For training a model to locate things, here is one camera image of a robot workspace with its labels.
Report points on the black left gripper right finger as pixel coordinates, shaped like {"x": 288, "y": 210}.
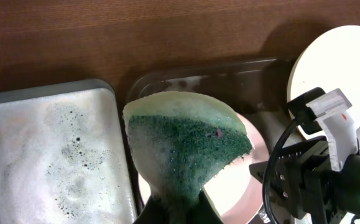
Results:
{"x": 203, "y": 212}

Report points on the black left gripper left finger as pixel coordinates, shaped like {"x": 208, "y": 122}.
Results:
{"x": 154, "y": 212}

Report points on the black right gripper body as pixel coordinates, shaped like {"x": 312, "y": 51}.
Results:
{"x": 303, "y": 180}

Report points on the pink plate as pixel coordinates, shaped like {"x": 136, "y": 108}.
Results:
{"x": 238, "y": 183}

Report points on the green yellow sponge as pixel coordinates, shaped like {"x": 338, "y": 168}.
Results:
{"x": 180, "y": 104}

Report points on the cream white plate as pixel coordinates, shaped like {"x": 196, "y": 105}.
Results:
{"x": 331, "y": 61}

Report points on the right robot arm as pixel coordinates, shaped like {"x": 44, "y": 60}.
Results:
{"x": 346, "y": 184}

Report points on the dark large wash tray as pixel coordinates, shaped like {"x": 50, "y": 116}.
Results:
{"x": 242, "y": 90}

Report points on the black soapy water tray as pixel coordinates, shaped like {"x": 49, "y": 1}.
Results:
{"x": 62, "y": 156}

